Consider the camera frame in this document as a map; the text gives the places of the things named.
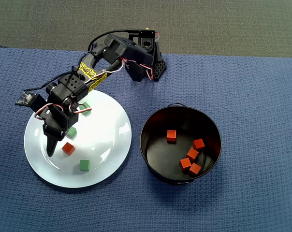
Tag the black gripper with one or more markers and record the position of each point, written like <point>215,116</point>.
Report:
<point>54,131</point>

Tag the red cube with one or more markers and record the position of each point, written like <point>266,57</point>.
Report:
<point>192,154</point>
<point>194,168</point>
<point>171,135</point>
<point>198,144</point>
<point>68,148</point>
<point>185,163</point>

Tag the white round plate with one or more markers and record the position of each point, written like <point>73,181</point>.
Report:
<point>105,145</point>

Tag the green cube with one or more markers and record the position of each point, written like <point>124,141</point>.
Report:
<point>72,133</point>
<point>86,105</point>
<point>84,165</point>

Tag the black metal bucket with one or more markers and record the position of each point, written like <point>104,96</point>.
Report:
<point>160,159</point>

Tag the blue woven tablecloth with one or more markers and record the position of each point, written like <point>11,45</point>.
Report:
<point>233,96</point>

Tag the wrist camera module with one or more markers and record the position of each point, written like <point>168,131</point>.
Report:
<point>25,98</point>

